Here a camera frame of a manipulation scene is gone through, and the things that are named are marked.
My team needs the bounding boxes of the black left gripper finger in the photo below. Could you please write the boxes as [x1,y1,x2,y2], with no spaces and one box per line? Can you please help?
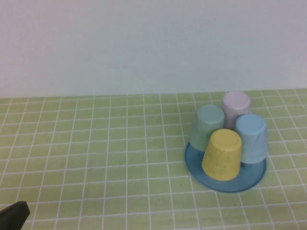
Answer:
[0,201,31,230]

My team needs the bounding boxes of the light blue plastic cup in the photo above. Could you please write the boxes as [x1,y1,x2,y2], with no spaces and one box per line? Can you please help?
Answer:
[234,114,269,165]

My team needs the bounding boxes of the teal green plastic cup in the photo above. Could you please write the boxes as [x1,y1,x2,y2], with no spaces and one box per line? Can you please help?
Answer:
[188,104,225,153]

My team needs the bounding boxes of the yellow plastic cup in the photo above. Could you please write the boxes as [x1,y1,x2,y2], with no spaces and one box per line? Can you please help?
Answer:
[201,128,242,182]

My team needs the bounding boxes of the blue cup stand with pegs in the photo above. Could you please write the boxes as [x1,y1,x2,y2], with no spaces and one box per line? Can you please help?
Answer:
[184,141,268,194]

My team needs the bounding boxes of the lilac pink plastic cup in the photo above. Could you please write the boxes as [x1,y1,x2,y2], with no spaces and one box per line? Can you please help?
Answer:
[222,91,252,130]

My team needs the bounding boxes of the green white-grid tablecloth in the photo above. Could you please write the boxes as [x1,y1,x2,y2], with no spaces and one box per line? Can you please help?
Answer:
[0,88,307,230]

